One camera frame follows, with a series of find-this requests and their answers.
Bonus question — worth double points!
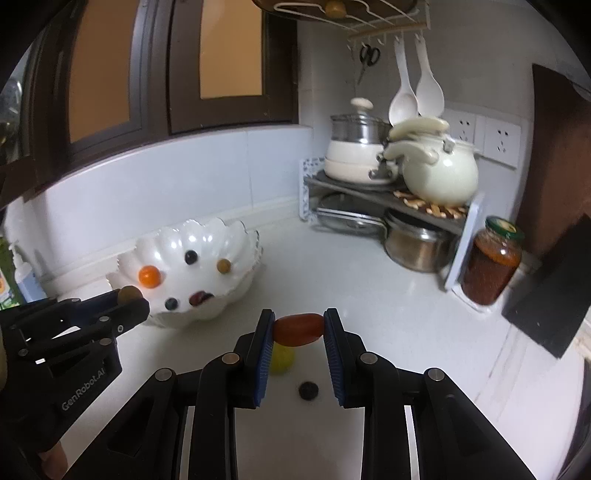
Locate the black slate board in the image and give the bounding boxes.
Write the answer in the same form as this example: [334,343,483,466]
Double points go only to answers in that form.
[502,222,591,360]

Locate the glass lid with white knob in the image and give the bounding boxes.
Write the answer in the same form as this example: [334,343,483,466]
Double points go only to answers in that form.
[330,97,392,145]

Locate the white hook rail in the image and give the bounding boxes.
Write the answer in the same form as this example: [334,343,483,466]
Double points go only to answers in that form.
[346,28,429,49]

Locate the glass pan lid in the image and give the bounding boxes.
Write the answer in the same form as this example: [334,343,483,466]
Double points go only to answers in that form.
[315,193,387,237]

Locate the white cooking pot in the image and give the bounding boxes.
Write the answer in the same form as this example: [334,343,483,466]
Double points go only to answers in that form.
[324,138,400,185]

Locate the glass jar of red sauce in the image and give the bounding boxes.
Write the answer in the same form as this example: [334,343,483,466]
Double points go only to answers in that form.
[462,215,526,305]

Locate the white wall outlet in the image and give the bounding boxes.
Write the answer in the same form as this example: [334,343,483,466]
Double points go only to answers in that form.
[443,111,478,144]
[482,117,522,168]

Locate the white ladle spoon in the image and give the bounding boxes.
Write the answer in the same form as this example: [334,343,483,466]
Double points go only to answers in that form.
[388,34,419,125]

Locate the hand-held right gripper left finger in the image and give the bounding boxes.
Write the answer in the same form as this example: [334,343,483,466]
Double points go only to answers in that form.
[69,309,276,480]

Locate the white corner rack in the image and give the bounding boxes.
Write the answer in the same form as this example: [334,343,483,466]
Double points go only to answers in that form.
[299,157,485,292]

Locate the white scalloped bowl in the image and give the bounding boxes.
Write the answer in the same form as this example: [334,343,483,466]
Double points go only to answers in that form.
[105,218,264,330]

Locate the white pump bottle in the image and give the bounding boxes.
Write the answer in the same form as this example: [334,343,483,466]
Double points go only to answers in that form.
[11,240,47,303]

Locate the cream clay pot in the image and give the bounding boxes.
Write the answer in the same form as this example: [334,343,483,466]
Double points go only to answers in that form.
[383,116,480,206]

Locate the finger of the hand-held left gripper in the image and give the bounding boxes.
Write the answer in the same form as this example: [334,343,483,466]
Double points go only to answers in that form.
[28,299,151,365]
[9,290,122,337]

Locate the white wire shelf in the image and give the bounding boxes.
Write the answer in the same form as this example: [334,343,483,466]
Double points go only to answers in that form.
[253,0,432,33]

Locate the person's left hand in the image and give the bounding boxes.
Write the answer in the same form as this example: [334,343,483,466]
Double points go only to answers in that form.
[37,440,69,480]

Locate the dark brown wooden board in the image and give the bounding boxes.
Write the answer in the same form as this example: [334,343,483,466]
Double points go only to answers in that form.
[522,64,591,259]

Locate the green dish soap bottle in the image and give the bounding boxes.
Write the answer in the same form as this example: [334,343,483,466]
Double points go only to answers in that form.
[0,235,26,310]

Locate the white rice paddle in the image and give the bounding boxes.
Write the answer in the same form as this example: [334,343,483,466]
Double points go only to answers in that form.
[414,34,445,117]

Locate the brown framed window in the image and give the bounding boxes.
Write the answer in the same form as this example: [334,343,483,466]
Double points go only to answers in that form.
[0,46,38,195]
[28,0,171,153]
[168,0,298,134]

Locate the wooden trivet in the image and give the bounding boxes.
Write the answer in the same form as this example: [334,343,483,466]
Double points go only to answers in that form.
[394,190,469,219]

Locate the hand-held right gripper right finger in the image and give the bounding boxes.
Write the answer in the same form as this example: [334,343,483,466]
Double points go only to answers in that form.
[323,308,522,480]

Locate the steel pot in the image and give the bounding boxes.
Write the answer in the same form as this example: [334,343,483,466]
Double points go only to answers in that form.
[384,210,455,273]

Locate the black handled scissors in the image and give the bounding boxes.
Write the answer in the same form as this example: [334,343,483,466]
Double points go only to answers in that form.
[356,44,380,85]

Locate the large yellow-green fruit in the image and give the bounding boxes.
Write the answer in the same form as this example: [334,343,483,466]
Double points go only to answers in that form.
[270,344,297,374]

